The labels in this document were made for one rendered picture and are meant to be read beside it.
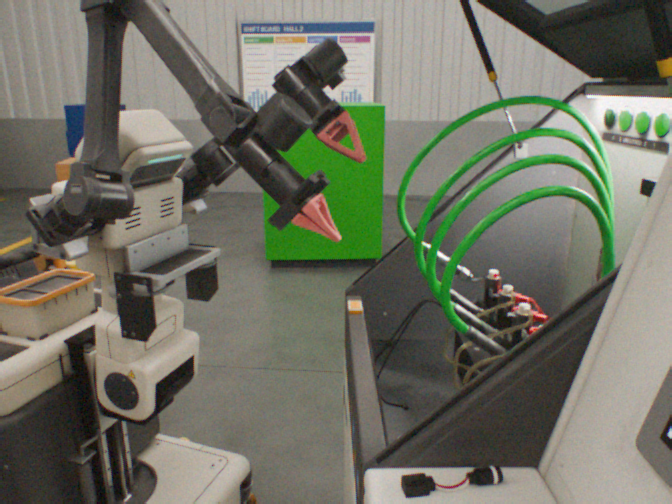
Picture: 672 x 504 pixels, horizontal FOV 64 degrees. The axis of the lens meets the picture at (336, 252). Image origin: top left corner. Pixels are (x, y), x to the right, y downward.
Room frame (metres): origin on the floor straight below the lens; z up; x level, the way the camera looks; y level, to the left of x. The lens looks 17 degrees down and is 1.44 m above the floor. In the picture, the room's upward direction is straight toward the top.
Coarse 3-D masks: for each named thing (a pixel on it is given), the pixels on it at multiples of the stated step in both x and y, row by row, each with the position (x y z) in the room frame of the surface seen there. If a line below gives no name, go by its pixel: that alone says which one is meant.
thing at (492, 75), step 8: (464, 0) 1.25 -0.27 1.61; (464, 8) 1.25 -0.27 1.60; (472, 16) 1.25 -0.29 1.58; (472, 24) 1.25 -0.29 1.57; (472, 32) 1.25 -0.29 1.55; (480, 32) 1.25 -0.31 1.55; (480, 40) 1.25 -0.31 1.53; (480, 48) 1.25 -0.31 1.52; (488, 56) 1.25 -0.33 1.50; (488, 64) 1.24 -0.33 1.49; (488, 72) 1.25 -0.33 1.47; (496, 80) 1.25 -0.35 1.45; (496, 88) 1.25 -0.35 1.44; (512, 128) 1.24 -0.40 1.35; (520, 144) 1.24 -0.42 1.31; (520, 152) 1.24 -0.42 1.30
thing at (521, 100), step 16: (528, 96) 0.93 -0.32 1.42; (480, 112) 0.93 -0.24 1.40; (576, 112) 0.93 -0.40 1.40; (448, 128) 0.93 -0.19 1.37; (592, 128) 0.93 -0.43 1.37; (432, 144) 0.92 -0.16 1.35; (416, 160) 0.92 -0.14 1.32; (608, 160) 0.93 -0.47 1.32; (400, 192) 0.92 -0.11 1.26; (400, 208) 0.92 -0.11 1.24; (400, 224) 0.93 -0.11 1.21
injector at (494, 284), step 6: (486, 276) 0.94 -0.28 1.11; (498, 276) 0.94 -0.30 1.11; (486, 282) 0.93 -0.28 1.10; (492, 282) 0.92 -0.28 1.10; (498, 282) 0.92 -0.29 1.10; (486, 288) 0.93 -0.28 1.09; (492, 288) 0.92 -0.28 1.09; (498, 288) 0.92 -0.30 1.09; (486, 294) 0.93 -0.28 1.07; (474, 300) 0.93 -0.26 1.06; (486, 300) 0.92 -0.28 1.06; (492, 300) 0.92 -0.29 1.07; (480, 306) 0.92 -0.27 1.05; (486, 306) 0.92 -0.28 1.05; (492, 306) 0.92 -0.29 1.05; (492, 312) 0.92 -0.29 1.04
